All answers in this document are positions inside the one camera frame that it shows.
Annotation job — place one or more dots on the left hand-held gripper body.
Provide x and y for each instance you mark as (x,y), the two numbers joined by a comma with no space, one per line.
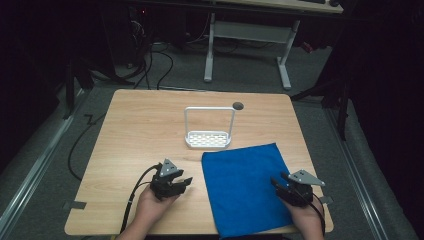
(163,186)

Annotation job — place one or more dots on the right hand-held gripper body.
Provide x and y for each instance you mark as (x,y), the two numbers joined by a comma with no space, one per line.
(300,193)

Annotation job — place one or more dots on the person's left hand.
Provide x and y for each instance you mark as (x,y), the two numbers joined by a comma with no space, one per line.
(150,208)

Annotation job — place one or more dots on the person's right hand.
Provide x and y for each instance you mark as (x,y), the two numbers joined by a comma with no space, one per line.
(306,220)

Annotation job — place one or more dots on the grey tape piece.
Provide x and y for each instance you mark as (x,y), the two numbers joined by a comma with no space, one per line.
(75,205)
(326,200)

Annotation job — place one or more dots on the blue cloth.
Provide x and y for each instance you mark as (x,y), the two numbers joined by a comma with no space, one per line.
(243,193)

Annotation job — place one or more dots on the dark round table grommet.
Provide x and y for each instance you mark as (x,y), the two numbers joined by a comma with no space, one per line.
(238,106)

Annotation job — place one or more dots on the black metal stand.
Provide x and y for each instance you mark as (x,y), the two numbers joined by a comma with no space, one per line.
(340,96)
(70,90)

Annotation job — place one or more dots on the desk with white metal legs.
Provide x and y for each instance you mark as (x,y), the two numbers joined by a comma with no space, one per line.
(250,31)

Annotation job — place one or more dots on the metal floor rail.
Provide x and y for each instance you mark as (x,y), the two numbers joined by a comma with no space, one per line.
(358,180)
(35,166)

